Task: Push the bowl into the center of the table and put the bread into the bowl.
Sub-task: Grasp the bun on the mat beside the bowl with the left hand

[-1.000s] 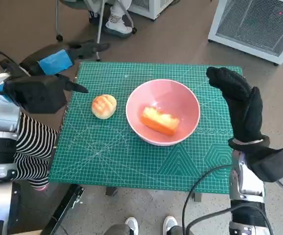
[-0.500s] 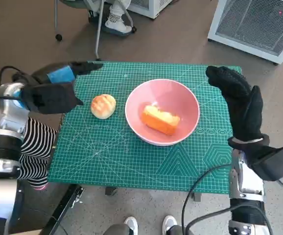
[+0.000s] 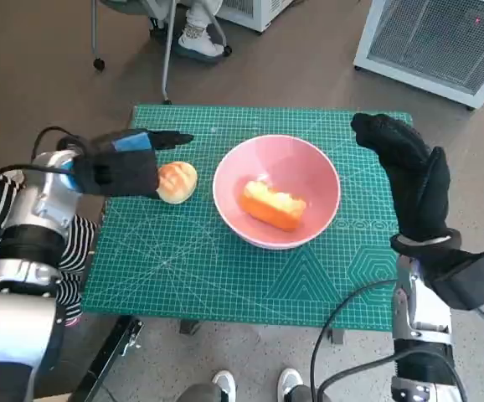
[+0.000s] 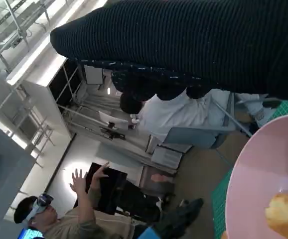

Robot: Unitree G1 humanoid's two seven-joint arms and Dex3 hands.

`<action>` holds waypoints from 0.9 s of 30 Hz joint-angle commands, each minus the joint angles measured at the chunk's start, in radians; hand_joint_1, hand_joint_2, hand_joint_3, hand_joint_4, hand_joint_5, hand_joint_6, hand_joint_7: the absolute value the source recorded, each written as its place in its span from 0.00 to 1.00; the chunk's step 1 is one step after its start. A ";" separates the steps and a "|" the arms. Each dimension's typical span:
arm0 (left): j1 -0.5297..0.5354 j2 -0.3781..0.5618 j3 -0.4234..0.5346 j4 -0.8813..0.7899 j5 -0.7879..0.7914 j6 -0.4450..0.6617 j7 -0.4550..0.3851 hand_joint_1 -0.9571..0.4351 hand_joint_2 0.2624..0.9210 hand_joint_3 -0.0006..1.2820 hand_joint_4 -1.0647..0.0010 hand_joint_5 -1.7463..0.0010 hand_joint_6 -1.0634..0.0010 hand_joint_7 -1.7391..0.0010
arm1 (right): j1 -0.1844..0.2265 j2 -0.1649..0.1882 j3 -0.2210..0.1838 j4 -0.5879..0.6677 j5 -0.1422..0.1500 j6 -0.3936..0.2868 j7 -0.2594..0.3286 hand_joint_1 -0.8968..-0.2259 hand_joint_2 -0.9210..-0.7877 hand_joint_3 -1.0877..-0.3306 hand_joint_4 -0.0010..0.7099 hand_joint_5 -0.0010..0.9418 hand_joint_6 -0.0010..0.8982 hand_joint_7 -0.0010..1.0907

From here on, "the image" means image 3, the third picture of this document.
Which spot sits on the white appliance with grille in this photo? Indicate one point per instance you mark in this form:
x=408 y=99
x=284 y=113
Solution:
x=426 y=46

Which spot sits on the person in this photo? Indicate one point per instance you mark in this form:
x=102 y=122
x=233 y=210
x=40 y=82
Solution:
x=74 y=251
x=198 y=42

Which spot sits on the pink bowl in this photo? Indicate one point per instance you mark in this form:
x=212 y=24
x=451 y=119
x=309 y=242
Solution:
x=279 y=159

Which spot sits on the green cutting mat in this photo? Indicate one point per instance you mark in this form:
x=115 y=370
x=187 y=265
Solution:
x=183 y=259

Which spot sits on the grey metal chair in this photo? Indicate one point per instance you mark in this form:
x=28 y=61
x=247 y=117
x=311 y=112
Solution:
x=167 y=54

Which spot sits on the white cabinet with vents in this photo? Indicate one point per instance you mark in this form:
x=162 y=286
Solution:
x=263 y=17

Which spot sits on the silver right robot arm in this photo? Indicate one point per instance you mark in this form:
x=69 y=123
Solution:
x=418 y=318

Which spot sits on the long toasted toy bread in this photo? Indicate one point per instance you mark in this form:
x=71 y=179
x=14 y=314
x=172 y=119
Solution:
x=273 y=207

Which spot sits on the dark grey leg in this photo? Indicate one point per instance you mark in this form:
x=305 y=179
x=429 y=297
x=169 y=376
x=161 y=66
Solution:
x=305 y=394

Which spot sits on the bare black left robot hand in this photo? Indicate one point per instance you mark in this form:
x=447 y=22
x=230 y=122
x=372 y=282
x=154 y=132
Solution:
x=131 y=142

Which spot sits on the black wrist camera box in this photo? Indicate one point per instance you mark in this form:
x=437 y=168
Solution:
x=468 y=276
x=116 y=176

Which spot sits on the black frame with latch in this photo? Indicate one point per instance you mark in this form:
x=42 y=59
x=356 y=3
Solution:
x=108 y=356

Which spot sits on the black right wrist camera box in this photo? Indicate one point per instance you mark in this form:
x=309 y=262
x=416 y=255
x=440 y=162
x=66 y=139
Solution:
x=468 y=276

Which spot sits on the white sneaker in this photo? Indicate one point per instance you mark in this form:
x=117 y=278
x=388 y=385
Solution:
x=224 y=383
x=289 y=381

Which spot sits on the beige shoe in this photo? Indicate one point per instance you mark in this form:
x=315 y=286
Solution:
x=13 y=176

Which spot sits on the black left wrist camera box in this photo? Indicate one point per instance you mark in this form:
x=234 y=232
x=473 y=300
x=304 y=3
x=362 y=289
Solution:
x=116 y=176

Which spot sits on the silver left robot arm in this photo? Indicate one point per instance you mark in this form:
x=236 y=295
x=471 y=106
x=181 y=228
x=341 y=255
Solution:
x=11 y=318

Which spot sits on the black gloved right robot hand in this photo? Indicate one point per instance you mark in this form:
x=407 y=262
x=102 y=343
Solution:
x=418 y=188

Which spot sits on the round toy bread bun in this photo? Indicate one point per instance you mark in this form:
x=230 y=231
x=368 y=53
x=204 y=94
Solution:
x=179 y=182

